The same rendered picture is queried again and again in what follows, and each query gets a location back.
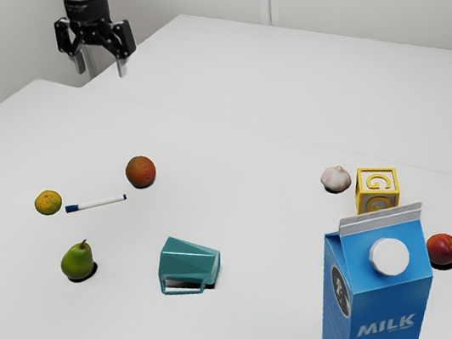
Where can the red-orange mango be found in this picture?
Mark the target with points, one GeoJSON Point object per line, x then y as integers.
{"type": "Point", "coordinates": [140, 171]}

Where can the yellow-green orange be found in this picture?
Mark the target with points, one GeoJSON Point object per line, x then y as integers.
{"type": "Point", "coordinates": [48, 202]}

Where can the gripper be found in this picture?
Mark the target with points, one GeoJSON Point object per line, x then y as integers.
{"type": "Point", "coordinates": [86, 14]}

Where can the yellow letter block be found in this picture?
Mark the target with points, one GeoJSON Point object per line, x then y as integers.
{"type": "Point", "coordinates": [375, 189]}

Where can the green pear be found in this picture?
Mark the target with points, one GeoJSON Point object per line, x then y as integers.
{"type": "Point", "coordinates": [76, 261]}

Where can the white garlic bulb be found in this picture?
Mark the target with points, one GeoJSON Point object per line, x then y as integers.
{"type": "Point", "coordinates": [336, 178]}

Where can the white marker pen blue cap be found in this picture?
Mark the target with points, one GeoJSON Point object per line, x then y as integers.
{"type": "Point", "coordinates": [95, 203]}

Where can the teal faceted mug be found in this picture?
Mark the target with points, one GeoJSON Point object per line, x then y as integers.
{"type": "Point", "coordinates": [187, 266]}

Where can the blue milk carton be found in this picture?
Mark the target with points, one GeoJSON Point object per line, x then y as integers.
{"type": "Point", "coordinates": [374, 305]}

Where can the red peach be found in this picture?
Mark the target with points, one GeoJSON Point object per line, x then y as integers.
{"type": "Point", "coordinates": [442, 249]}

